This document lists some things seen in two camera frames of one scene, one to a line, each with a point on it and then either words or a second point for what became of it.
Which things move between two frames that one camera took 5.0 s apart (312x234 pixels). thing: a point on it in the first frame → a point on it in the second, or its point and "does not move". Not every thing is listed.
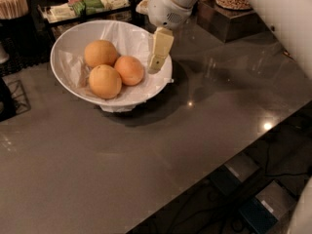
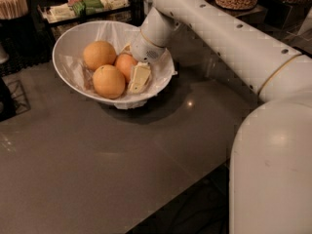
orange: [98, 53] does not move
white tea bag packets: [58, 13] does not move
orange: [130, 69] does not move
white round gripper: [163, 11] → [144, 50]
